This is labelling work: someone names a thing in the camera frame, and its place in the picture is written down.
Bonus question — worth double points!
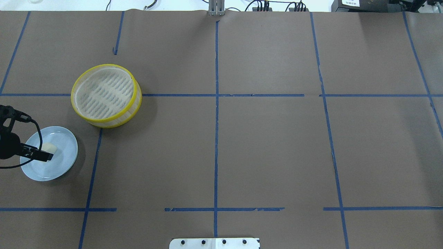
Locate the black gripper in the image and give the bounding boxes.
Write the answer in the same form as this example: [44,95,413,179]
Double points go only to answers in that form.
[0,132,54,162]

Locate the white steamed bun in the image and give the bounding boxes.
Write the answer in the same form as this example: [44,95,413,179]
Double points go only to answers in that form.
[41,143,57,154]

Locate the yellow bamboo steamer basket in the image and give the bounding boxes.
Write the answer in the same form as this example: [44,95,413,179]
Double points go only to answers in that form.
[71,64,142,129]

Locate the light blue plate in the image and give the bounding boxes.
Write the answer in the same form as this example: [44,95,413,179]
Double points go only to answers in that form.
[21,126,79,182]

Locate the orange black usb hub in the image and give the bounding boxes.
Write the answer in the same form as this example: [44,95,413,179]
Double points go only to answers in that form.
[248,0,272,12]

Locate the black desktop computer box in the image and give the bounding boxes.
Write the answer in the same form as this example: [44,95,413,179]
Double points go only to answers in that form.
[331,0,442,13]

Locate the black camera cable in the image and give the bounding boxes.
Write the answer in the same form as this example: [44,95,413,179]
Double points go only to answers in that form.
[0,118,43,170]

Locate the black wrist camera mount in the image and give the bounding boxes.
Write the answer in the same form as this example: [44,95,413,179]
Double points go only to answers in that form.
[0,105,33,133]

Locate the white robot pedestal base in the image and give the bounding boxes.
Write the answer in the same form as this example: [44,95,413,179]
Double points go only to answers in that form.
[169,238,261,249]

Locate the aluminium frame post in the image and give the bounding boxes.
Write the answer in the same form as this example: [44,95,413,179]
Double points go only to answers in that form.
[207,0,226,16]

